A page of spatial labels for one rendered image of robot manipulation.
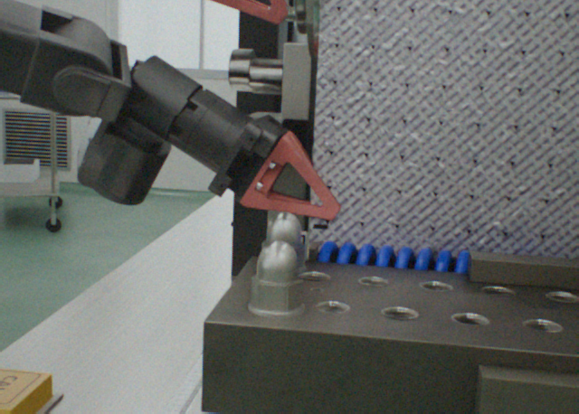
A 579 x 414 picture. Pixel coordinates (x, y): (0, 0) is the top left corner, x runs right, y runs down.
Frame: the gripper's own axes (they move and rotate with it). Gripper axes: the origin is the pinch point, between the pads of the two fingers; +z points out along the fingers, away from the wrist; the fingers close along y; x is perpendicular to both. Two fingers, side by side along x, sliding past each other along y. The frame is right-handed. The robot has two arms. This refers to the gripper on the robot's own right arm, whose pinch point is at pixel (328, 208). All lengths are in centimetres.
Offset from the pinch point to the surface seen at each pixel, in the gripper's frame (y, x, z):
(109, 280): -26.7, -29.3, -17.4
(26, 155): -555, -223, -228
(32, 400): 10.2, -24.0, -11.4
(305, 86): -7.1, 6.9, -7.9
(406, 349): 20.0, -0.5, 7.8
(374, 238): 0.3, 0.0, 4.6
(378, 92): 0.2, 10.4, -1.9
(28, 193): -393, -183, -155
